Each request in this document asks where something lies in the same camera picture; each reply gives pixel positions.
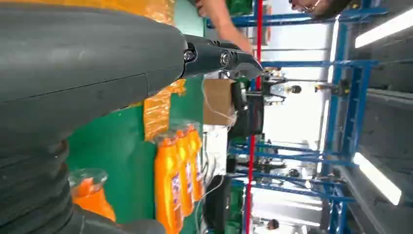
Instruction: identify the orange drink bottle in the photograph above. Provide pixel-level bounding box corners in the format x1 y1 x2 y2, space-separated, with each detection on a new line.
154 134 184 234
68 168 117 223
174 127 196 217
187 124 206 202

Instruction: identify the long ceiling light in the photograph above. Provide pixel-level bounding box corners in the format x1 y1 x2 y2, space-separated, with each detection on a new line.
352 152 403 206
355 8 413 49

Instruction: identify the brown cardboard box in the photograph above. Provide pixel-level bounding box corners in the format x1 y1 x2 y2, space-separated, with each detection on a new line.
203 79 236 127

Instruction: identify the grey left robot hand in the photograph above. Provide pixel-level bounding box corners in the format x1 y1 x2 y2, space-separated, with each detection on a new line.
0 3 263 234

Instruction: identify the green table mat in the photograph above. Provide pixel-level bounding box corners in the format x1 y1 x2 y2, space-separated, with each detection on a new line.
66 0 207 234

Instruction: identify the person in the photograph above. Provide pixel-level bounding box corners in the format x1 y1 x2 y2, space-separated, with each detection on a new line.
288 0 354 20
253 218 281 234
271 82 303 98

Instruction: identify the blue steel rack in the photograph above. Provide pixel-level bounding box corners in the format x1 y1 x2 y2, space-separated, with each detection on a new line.
206 0 388 234

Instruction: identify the red pole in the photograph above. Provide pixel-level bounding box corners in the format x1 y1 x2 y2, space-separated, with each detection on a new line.
244 0 264 234

